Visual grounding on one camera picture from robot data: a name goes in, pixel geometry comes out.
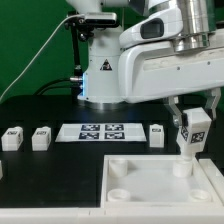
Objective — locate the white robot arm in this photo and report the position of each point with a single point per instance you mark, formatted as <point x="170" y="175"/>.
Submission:
<point x="197" y="17"/>

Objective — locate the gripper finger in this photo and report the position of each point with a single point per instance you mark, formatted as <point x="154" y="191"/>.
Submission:
<point x="213" y="96"/>
<point x="171" y="105"/>

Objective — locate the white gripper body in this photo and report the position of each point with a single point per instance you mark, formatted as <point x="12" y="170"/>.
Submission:
<point x="151" y="68"/>

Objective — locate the white part at left edge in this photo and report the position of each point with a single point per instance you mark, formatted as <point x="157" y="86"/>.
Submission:
<point x="1" y="171"/>

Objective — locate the white marker sheet with tags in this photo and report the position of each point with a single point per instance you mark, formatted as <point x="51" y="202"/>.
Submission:
<point x="119" y="132"/>

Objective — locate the black camera on stand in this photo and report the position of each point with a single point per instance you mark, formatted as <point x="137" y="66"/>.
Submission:
<point x="99" y="82"/>

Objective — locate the white square tabletop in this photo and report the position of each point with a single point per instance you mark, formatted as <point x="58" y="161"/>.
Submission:
<point x="156" y="181"/>

